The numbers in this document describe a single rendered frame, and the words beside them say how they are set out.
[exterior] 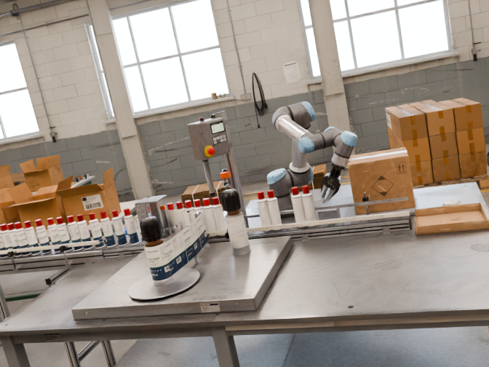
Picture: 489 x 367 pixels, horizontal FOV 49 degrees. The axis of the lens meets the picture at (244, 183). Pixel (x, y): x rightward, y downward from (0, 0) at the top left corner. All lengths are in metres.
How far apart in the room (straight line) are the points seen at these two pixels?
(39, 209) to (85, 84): 4.57
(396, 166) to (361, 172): 0.18
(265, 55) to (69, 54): 3.03
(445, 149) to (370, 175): 3.25
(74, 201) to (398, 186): 2.50
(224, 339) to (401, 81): 6.45
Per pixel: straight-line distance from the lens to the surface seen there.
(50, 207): 4.49
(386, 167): 2.79
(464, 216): 2.69
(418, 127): 5.90
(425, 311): 1.86
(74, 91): 8.95
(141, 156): 8.62
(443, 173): 6.04
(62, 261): 3.28
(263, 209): 2.69
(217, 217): 2.77
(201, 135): 2.71
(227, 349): 2.10
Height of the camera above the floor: 1.68
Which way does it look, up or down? 12 degrees down
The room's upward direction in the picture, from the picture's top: 12 degrees counter-clockwise
